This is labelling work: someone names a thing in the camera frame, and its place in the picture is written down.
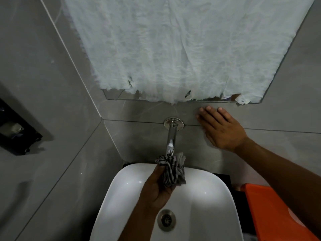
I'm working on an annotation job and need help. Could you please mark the person's left hand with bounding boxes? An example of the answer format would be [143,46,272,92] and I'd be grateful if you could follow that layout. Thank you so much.
[139,165,176,213]

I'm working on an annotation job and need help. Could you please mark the white ceramic sink basin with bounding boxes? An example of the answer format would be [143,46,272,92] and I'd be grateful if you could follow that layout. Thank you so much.
[89,163,244,241]

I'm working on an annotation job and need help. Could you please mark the chrome sink drain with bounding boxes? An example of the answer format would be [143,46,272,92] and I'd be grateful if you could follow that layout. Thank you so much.
[157,209,177,232]

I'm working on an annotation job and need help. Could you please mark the grey striped cloth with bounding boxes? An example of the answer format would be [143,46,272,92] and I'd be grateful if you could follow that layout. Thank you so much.
[155,152,187,187]

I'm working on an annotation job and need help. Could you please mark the orange plastic bin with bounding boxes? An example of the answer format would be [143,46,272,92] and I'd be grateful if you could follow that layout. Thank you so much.
[244,183,320,241]

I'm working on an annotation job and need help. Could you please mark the wall mirror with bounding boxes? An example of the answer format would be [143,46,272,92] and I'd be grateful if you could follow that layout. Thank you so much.
[59,0,317,105]

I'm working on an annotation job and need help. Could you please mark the person's right forearm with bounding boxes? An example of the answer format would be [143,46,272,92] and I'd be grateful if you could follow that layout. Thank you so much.
[234,137,321,235]

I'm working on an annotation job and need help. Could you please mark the white crinkled paper sheet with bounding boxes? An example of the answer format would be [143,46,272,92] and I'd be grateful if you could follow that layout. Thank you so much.
[61,0,316,105]

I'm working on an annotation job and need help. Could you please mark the chrome wall faucet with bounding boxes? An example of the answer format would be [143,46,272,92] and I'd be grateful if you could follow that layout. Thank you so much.
[164,117,184,158]

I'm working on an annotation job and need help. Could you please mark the person's left forearm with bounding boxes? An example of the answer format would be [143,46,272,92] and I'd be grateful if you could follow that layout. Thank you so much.
[117,205,161,241]

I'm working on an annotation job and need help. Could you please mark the person's right hand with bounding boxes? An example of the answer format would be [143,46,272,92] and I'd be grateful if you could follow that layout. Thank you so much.
[195,105,249,153]

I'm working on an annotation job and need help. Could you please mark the black wall dispenser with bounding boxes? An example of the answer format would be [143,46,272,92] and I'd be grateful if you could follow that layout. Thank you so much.
[0,98,43,156]

